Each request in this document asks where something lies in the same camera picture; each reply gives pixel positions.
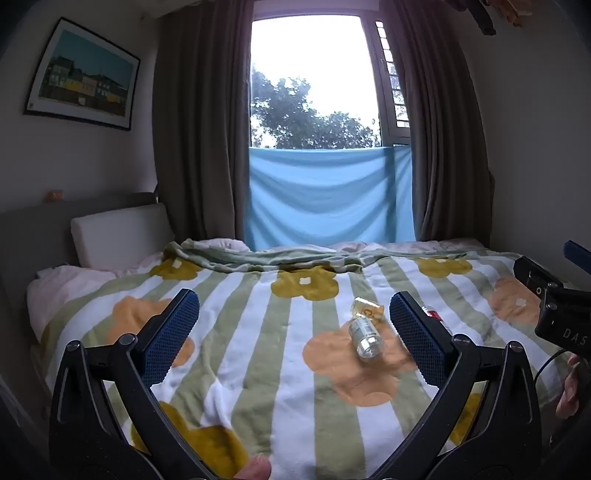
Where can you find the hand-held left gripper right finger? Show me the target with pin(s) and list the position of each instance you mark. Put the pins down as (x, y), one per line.
(415, 341)

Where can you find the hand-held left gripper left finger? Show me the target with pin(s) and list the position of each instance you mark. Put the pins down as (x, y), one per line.
(171, 337)

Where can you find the tan hanging object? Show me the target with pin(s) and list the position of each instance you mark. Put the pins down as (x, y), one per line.
(510, 14)

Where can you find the amber glass jar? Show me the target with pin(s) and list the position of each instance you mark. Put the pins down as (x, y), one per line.
(367, 309)

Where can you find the small red white packet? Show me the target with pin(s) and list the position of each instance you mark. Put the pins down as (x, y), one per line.
(431, 314)

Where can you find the white cushion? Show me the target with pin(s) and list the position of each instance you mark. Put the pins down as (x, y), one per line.
(120, 235)

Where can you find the person's left hand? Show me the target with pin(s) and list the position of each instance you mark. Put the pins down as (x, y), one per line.
(253, 468)

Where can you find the open window sash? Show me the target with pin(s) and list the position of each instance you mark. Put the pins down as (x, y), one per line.
(392, 92)

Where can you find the brown curtain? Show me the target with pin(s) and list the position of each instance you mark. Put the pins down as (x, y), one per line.
(438, 138)
(198, 138)

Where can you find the person's right hand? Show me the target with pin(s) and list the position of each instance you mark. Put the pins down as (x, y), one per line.
(570, 390)

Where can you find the striped floral blanket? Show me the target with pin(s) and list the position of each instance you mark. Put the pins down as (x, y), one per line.
(286, 369)

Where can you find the dark hanging object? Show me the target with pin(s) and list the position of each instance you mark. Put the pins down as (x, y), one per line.
(482, 21)

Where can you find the clear glass bottle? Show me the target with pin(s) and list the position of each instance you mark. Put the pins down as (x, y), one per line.
(366, 340)

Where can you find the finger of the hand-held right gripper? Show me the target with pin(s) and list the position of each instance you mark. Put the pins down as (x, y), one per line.
(578, 252)
(533, 274)

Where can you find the framed picture of houses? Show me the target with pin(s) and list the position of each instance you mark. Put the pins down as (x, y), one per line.
(83, 76)

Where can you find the light blue cloth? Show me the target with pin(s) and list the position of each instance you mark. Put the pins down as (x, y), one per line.
(323, 198)

